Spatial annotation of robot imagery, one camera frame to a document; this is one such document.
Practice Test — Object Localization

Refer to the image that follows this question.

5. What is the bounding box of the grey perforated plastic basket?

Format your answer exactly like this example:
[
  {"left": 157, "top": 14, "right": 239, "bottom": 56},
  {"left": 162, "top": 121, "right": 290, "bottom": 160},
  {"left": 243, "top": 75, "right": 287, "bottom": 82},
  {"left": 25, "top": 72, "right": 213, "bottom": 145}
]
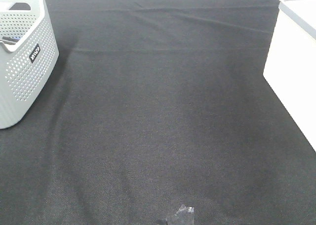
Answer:
[{"left": 0, "top": 0, "right": 59, "bottom": 129}]

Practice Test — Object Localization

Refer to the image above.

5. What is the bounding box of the dark item inside basket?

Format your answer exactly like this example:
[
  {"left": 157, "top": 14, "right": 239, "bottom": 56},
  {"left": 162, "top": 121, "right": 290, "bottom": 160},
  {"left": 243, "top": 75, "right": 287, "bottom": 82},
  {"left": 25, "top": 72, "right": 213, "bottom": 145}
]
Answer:
[{"left": 0, "top": 37, "right": 19, "bottom": 45}]

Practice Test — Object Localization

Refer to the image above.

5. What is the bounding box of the black table cloth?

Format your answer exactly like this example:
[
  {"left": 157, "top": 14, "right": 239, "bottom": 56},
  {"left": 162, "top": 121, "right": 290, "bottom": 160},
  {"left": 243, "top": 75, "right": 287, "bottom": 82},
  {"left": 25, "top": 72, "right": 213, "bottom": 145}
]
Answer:
[{"left": 0, "top": 0, "right": 316, "bottom": 225}]

